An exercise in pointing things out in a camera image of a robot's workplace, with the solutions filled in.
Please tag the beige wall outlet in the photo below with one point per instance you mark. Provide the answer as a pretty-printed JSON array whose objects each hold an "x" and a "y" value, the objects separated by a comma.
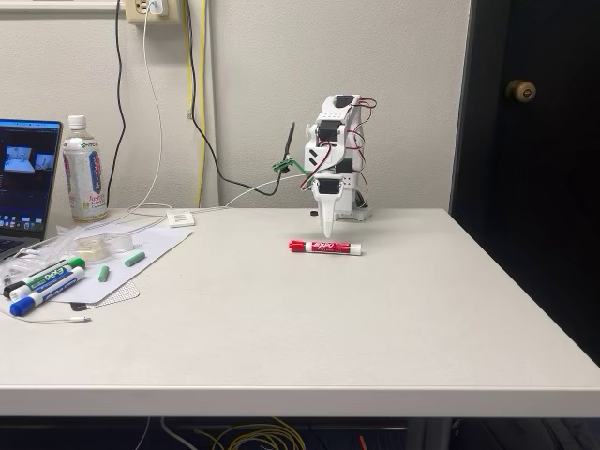
[{"x": 136, "y": 11}]

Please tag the blue dry erase marker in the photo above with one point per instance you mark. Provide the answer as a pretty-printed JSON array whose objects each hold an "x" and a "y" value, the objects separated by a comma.
[{"x": 23, "y": 305}]

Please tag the brass door knob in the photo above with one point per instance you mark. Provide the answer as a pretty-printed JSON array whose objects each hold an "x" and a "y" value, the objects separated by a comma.
[{"x": 519, "y": 91}]

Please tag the white paper sheet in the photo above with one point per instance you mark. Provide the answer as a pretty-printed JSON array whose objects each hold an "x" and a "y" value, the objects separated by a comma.
[{"x": 159, "y": 244}]

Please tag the grey laptop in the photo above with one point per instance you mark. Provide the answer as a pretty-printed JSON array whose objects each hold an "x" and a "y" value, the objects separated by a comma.
[{"x": 28, "y": 187}]

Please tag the white plastic adapter box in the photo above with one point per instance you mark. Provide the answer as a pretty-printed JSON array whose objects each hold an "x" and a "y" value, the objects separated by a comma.
[{"x": 180, "y": 218}]

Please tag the small green cylinder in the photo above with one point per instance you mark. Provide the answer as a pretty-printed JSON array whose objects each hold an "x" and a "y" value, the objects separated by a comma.
[
  {"x": 134, "y": 259},
  {"x": 103, "y": 274}
]

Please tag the white wall ledge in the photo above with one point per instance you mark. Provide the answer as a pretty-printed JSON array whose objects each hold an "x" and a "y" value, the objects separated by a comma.
[{"x": 56, "y": 8}]

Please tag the plastic tea bottle white cap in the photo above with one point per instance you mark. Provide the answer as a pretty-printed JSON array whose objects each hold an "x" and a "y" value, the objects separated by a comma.
[{"x": 84, "y": 178}]

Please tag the clear plastic bags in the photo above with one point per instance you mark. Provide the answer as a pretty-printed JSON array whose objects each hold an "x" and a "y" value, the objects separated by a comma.
[{"x": 47, "y": 248}]

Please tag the green camera mount with camera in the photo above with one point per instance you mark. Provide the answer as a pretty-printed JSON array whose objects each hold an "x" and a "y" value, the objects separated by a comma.
[{"x": 283, "y": 165}]

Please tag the white mesh pad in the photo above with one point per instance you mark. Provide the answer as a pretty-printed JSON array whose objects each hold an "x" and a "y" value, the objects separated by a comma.
[{"x": 119, "y": 295}]

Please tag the grey table leg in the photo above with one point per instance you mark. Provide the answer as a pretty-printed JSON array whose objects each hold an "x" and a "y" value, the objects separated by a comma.
[{"x": 429, "y": 433}]

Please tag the dark door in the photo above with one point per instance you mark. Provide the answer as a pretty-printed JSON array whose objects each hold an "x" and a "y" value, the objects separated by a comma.
[{"x": 539, "y": 187}]

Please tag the small black tag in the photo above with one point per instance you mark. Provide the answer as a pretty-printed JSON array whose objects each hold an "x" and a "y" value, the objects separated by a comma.
[{"x": 79, "y": 307}]

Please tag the white plug charger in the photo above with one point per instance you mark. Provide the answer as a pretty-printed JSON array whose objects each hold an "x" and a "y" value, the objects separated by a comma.
[{"x": 157, "y": 6}]

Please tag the green dry erase marker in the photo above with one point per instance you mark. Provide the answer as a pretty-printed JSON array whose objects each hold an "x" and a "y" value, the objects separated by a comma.
[{"x": 49, "y": 276}]

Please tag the red dry erase marker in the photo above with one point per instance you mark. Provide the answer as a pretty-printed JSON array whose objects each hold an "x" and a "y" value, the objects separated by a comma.
[{"x": 328, "y": 247}]

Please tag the black dry erase marker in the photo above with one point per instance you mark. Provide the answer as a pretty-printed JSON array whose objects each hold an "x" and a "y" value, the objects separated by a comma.
[{"x": 11, "y": 289}]

